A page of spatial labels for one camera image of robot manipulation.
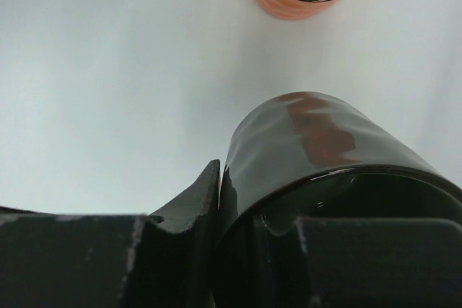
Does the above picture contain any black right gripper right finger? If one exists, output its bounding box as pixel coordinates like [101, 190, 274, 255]
[248, 215, 461, 307]

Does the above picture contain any grey mug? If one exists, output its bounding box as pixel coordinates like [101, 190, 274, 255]
[211, 92, 461, 307]

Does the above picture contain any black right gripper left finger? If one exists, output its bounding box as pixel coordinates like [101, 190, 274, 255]
[1, 160, 220, 307]

